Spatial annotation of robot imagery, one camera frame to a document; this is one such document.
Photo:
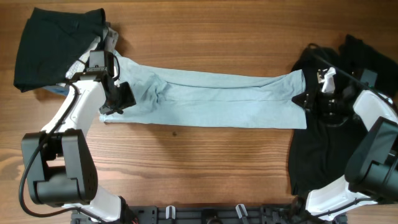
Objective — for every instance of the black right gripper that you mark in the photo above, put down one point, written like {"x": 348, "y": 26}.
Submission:
{"x": 313, "y": 102}

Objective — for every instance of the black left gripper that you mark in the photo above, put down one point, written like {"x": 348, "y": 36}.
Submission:
{"x": 129, "y": 99}

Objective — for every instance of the light blue polo shirt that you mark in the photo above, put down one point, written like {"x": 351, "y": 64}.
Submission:
{"x": 188, "y": 98}

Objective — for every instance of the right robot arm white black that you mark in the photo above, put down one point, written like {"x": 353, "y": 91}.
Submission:
{"x": 370, "y": 175}

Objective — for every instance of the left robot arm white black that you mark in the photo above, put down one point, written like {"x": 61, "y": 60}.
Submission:
{"x": 59, "y": 173}

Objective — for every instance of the black garment on right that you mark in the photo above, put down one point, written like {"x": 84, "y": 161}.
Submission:
{"x": 318, "y": 154}

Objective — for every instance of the folded grey garment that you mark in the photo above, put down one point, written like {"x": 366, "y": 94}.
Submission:
{"x": 110, "y": 40}

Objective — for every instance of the folded blue garment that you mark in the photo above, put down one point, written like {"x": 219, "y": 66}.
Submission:
{"x": 58, "y": 89}

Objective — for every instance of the folded black garment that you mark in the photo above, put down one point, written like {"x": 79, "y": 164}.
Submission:
{"x": 51, "y": 43}

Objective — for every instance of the white clip left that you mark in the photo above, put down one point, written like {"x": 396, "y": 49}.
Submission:
{"x": 170, "y": 212}

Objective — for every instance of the white clip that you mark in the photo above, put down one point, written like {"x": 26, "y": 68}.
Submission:
{"x": 170, "y": 212}
{"x": 241, "y": 211}

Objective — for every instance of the white clip right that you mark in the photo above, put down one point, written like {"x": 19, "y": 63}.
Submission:
{"x": 241, "y": 211}

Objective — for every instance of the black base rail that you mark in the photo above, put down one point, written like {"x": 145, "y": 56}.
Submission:
{"x": 265, "y": 214}

